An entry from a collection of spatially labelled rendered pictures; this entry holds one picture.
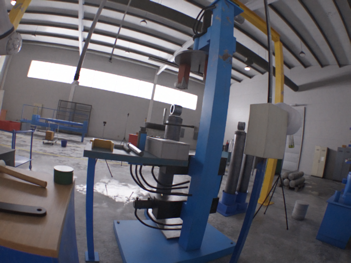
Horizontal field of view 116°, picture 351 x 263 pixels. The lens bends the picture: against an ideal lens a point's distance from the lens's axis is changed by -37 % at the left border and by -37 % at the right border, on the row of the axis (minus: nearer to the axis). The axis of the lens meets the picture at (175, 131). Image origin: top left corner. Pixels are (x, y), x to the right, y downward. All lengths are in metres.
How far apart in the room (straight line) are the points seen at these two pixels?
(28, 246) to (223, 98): 1.57
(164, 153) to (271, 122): 0.82
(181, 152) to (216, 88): 0.64
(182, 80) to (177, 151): 1.08
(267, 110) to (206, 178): 0.76
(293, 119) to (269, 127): 0.36
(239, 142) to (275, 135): 1.70
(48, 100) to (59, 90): 1.28
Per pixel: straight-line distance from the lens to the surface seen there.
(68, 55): 16.02
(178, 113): 2.29
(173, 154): 1.27
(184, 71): 2.16
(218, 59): 1.63
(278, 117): 1.40
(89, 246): 1.69
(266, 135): 1.28
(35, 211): 0.59
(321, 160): 11.37
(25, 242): 0.49
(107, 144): 1.35
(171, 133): 2.21
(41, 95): 15.68
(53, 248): 0.47
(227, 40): 1.81
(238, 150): 3.01
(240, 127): 3.07
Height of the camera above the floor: 1.25
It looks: 1 degrees up
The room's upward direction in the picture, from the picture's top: 9 degrees clockwise
